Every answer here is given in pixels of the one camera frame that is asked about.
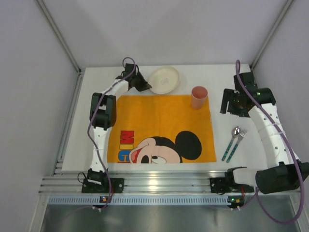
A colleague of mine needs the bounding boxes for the pink plastic cup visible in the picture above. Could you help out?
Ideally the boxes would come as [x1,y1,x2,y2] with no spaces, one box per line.
[191,86,208,110]

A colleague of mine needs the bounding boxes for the cream round plate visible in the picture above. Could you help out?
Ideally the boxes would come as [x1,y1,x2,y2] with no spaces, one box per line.
[148,66,180,95]

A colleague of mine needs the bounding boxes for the teal handled fork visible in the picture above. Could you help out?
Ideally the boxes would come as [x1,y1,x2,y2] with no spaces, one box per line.
[226,129,248,163]

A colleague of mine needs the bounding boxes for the orange Mickey Mouse placemat cloth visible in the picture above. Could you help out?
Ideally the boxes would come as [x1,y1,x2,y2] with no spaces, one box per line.
[107,95,216,164]

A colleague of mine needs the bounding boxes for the slotted grey cable duct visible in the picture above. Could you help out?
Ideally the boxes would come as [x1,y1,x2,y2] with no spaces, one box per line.
[48,195,246,205]

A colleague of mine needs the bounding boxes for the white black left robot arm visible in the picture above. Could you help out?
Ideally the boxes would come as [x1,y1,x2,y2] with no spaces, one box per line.
[87,62,152,181]

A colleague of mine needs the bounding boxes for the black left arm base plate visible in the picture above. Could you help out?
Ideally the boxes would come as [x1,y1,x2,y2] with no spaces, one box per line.
[82,178,124,194]

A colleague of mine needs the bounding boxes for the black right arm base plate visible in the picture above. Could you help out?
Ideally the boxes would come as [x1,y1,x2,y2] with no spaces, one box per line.
[209,177,254,195]

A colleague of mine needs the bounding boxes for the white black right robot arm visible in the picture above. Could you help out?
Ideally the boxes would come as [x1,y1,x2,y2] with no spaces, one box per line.
[220,72,309,194]

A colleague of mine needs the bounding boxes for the teal handled spoon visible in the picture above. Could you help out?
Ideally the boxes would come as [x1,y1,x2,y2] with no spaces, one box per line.
[221,126,241,161]

